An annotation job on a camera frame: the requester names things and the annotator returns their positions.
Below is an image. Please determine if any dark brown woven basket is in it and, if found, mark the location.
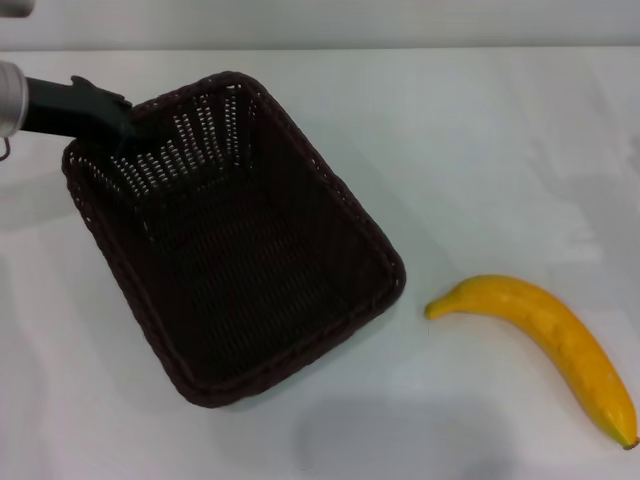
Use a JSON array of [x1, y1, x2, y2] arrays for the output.
[[61, 70, 408, 409]]

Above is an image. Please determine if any yellow banana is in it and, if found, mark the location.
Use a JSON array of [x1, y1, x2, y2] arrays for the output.
[[424, 274, 640, 451]]

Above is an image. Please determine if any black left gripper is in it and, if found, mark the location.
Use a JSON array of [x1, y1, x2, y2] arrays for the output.
[[21, 75, 151, 157]]

